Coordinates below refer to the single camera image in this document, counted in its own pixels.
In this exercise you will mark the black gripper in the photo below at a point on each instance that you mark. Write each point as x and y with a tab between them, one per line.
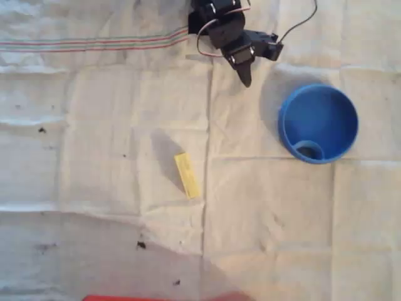
240	59

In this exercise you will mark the yellow rectangular block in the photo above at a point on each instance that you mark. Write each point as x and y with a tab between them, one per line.
187	175

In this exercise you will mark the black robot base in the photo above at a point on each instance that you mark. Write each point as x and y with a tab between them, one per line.
194	23

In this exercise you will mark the blue plastic cup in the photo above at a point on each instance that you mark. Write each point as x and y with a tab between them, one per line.
329	113

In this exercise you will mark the white striped cloth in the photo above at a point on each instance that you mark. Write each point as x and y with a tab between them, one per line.
109	156

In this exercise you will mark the red flat object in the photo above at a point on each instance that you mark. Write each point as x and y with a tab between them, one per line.
156	298

